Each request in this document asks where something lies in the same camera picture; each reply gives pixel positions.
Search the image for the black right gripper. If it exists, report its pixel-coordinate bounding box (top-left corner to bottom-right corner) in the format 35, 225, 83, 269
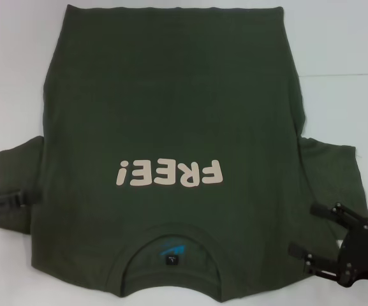
288, 201, 368, 286

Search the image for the dark green FREE t-shirt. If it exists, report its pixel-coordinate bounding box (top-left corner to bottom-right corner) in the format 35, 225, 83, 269
0, 4, 368, 303

